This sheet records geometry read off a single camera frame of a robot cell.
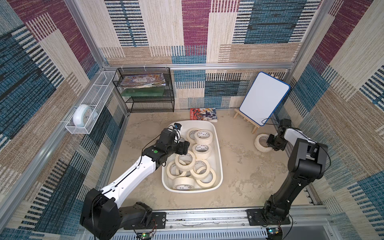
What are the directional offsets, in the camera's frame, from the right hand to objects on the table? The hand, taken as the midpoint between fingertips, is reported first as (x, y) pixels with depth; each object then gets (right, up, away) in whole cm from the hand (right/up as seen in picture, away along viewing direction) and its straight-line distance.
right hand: (270, 143), depth 98 cm
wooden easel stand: (-14, +17, +8) cm, 23 cm away
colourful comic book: (-42, +20, +17) cm, 49 cm away
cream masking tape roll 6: (-46, -16, -16) cm, 52 cm away
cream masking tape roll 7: (-55, -14, -17) cm, 59 cm away
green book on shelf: (-81, +32, -3) cm, 87 cm away
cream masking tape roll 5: (-58, -10, -17) cm, 61 cm away
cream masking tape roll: (-43, +4, +2) cm, 43 cm away
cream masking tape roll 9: (-55, -17, -23) cm, 62 cm away
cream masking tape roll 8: (-41, -21, -16) cm, 49 cm away
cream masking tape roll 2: (-53, +3, +2) cm, 53 cm away
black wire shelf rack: (-93, +28, +21) cm, 99 cm away
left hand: (-56, +3, -16) cm, 58 cm away
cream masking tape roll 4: (-45, -3, -10) cm, 46 cm away
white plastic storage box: (-45, -14, -11) cm, 49 cm away
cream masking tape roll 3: (-8, -2, -2) cm, 9 cm away
